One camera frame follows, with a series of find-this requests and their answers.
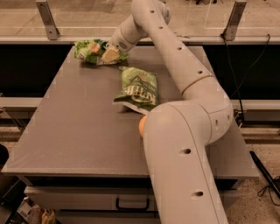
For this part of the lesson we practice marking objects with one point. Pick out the orange fruit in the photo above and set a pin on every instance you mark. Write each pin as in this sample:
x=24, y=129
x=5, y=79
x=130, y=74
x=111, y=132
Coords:
x=141, y=125

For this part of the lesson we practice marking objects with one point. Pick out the green kettle chip bag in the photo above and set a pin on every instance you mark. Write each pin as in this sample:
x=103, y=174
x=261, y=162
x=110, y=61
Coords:
x=139, y=90

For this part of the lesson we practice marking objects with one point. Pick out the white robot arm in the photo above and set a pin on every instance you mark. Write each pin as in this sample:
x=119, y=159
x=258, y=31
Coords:
x=176, y=133

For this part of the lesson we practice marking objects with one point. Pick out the right metal rail bracket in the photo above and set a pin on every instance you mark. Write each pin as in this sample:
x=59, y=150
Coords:
x=230, y=31

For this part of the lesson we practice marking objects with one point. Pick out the green rice chip bag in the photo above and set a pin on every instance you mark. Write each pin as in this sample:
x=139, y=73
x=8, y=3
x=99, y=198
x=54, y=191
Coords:
x=91, y=51

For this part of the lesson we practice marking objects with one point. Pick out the metal rail bracket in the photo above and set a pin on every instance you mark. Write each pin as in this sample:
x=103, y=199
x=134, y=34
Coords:
x=230, y=31
x=51, y=30

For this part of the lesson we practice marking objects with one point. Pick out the packages on lower left floor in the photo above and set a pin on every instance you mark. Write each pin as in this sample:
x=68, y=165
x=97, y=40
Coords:
x=32, y=213

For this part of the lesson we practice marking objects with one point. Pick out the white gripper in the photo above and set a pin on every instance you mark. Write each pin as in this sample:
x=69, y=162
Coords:
x=118, y=41

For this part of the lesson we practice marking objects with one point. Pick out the grey drawer with black handle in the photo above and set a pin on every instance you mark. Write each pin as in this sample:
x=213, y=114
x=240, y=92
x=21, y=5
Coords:
x=93, y=198

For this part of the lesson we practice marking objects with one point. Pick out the left metal rail bracket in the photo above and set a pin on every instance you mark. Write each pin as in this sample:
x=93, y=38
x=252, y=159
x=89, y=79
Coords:
x=51, y=30

